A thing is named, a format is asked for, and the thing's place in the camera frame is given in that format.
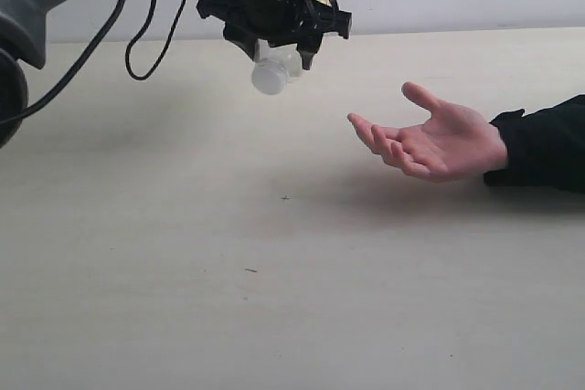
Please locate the black sleeved forearm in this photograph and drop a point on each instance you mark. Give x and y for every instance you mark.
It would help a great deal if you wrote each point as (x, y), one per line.
(544, 148)

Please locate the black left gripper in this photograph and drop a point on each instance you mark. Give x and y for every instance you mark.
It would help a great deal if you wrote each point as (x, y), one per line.
(279, 22)

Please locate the open bare human hand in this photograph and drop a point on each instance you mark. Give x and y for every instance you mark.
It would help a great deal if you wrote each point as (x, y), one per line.
(454, 144)

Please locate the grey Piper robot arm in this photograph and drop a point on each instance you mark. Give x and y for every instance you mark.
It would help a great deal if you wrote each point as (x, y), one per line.
(24, 43)

